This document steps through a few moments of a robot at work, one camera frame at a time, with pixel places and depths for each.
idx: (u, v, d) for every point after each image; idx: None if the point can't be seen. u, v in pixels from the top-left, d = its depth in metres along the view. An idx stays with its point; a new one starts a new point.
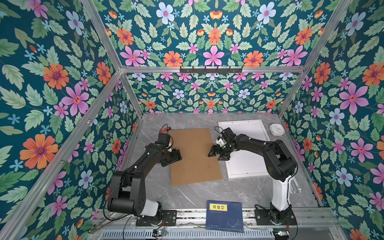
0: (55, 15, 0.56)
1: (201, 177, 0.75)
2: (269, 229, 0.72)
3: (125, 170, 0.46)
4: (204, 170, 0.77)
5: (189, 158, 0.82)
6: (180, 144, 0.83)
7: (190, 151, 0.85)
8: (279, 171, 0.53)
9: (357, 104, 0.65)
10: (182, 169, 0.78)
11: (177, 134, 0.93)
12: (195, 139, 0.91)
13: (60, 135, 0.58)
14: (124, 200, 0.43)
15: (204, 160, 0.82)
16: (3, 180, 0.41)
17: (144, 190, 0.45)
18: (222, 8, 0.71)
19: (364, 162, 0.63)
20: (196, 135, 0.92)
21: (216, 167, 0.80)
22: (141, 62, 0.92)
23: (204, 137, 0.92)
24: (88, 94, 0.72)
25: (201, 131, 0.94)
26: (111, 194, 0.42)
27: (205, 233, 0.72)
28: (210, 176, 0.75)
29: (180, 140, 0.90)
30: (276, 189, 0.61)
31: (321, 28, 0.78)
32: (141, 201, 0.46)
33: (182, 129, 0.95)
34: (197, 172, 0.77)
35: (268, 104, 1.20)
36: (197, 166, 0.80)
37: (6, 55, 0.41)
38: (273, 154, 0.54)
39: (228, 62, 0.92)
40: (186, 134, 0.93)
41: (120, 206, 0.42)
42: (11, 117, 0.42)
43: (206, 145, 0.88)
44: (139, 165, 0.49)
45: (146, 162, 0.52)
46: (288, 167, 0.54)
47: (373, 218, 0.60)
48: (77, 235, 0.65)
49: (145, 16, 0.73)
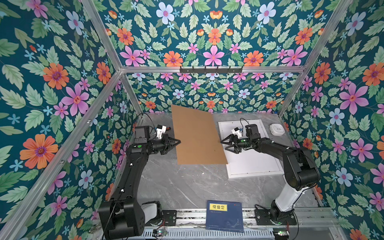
0: (55, 15, 0.56)
1: (210, 159, 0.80)
2: (269, 229, 0.72)
3: (112, 198, 0.40)
4: (211, 153, 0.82)
5: (196, 142, 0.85)
6: (187, 129, 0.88)
7: (197, 136, 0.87)
8: (298, 179, 0.49)
9: (358, 104, 0.65)
10: (188, 151, 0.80)
11: (180, 115, 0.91)
12: (199, 123, 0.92)
13: (60, 135, 0.58)
14: (123, 226, 0.39)
15: (210, 145, 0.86)
16: (3, 180, 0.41)
17: (140, 208, 0.54)
18: (222, 8, 0.71)
19: (364, 162, 0.63)
20: (200, 119, 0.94)
21: (220, 148, 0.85)
22: (141, 62, 0.92)
23: (209, 121, 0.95)
24: (88, 94, 0.72)
25: (203, 114, 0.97)
26: (106, 227, 0.38)
27: (205, 233, 0.72)
28: (217, 159, 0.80)
29: (183, 124, 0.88)
30: (285, 192, 0.60)
31: (321, 28, 0.78)
32: (142, 219, 0.45)
33: (186, 111, 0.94)
34: (205, 154, 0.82)
35: (268, 104, 1.20)
36: (204, 149, 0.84)
37: (6, 55, 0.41)
38: (295, 161, 0.50)
39: (228, 62, 0.92)
40: (188, 115, 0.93)
41: (120, 233, 0.39)
42: (11, 117, 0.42)
43: (212, 130, 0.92)
44: (125, 185, 0.43)
45: (131, 178, 0.45)
46: (310, 177, 0.49)
47: (373, 218, 0.60)
48: (77, 235, 0.65)
49: (145, 16, 0.73)
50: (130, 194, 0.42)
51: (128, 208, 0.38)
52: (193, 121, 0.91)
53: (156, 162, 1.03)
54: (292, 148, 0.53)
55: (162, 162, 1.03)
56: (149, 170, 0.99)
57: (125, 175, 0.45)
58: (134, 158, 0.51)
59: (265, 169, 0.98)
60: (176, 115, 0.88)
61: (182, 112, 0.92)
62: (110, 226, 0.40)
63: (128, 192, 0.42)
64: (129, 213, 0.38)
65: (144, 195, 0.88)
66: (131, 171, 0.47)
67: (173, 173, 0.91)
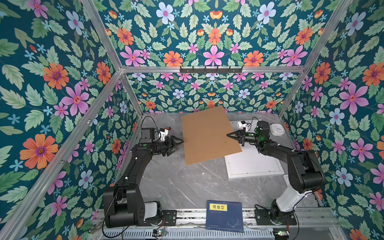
0: (55, 15, 0.56)
1: (221, 151, 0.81)
2: (269, 230, 0.72)
3: (116, 184, 0.43)
4: (222, 145, 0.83)
5: (206, 139, 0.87)
6: (195, 129, 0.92)
7: (206, 132, 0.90)
8: (302, 182, 0.48)
9: (358, 104, 0.65)
10: (198, 150, 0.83)
11: (188, 119, 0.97)
12: (207, 120, 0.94)
13: (60, 135, 0.58)
14: (123, 214, 0.41)
15: (220, 137, 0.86)
16: (3, 180, 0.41)
17: (141, 198, 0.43)
18: (222, 8, 0.71)
19: (364, 162, 0.63)
20: (207, 116, 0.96)
21: (232, 140, 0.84)
22: (141, 62, 0.92)
23: (219, 114, 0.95)
24: (88, 93, 0.72)
25: (210, 109, 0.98)
26: (108, 212, 0.40)
27: (205, 233, 0.72)
28: (229, 150, 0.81)
29: (191, 126, 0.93)
30: (288, 193, 0.58)
31: (321, 28, 0.78)
32: (142, 209, 0.46)
33: (193, 113, 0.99)
34: (217, 148, 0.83)
35: (268, 104, 1.20)
36: (215, 143, 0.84)
37: (6, 55, 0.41)
38: (299, 163, 0.50)
39: (228, 62, 0.92)
40: (196, 117, 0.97)
41: (121, 221, 0.40)
42: (11, 117, 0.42)
43: (221, 123, 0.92)
44: (129, 174, 0.46)
45: (136, 169, 0.49)
46: (316, 180, 0.48)
47: (373, 218, 0.60)
48: (77, 235, 0.65)
49: (145, 16, 0.73)
50: (133, 182, 0.45)
51: (130, 194, 0.40)
52: (201, 120, 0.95)
53: (156, 162, 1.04)
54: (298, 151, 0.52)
55: (162, 162, 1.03)
56: (149, 170, 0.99)
57: (130, 167, 0.48)
58: (139, 154, 0.54)
59: (266, 169, 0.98)
60: (185, 122, 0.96)
61: (190, 116, 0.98)
62: (111, 212, 0.41)
63: (132, 179, 0.44)
64: (131, 200, 0.40)
65: (144, 195, 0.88)
66: (135, 163, 0.50)
67: (173, 173, 0.91)
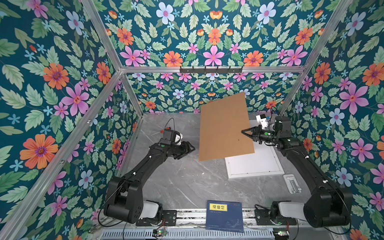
0: (55, 15, 0.56)
1: (233, 150, 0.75)
2: (269, 229, 0.72)
3: (123, 176, 0.44)
4: (235, 143, 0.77)
5: (221, 135, 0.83)
6: (211, 124, 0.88)
7: (222, 128, 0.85)
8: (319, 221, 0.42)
9: (357, 104, 0.65)
10: (212, 147, 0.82)
11: (206, 112, 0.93)
12: (223, 113, 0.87)
13: (60, 135, 0.58)
14: (120, 208, 0.42)
15: (235, 134, 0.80)
16: (3, 180, 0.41)
17: (141, 197, 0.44)
18: (222, 8, 0.71)
19: (364, 162, 0.63)
20: (225, 108, 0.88)
21: (248, 139, 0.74)
22: (141, 62, 0.92)
23: (237, 106, 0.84)
24: (88, 94, 0.72)
25: (229, 99, 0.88)
26: (108, 201, 0.41)
27: (205, 233, 0.72)
28: (241, 149, 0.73)
29: (208, 121, 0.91)
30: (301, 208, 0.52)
31: (321, 28, 0.78)
32: (139, 208, 0.46)
33: (212, 104, 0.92)
34: (230, 146, 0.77)
35: (268, 104, 1.20)
36: (229, 140, 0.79)
37: (6, 55, 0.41)
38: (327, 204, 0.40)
39: (228, 62, 0.92)
40: (214, 109, 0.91)
41: (115, 214, 0.41)
42: (11, 117, 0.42)
43: (237, 117, 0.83)
44: (138, 170, 0.47)
45: (145, 168, 0.49)
46: (330, 218, 0.41)
47: (373, 218, 0.60)
48: (77, 235, 0.65)
49: (145, 16, 0.73)
50: (139, 179, 0.45)
51: (132, 190, 0.40)
52: (218, 114, 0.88)
53: None
54: (330, 180, 0.45)
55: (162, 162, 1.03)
56: None
57: (141, 163, 0.50)
58: (154, 152, 0.56)
59: (266, 169, 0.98)
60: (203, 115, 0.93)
61: (210, 107, 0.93)
62: (111, 201, 0.43)
63: (138, 176, 0.45)
64: (130, 195, 0.40)
65: (144, 195, 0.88)
66: (147, 161, 0.51)
67: (173, 173, 0.91)
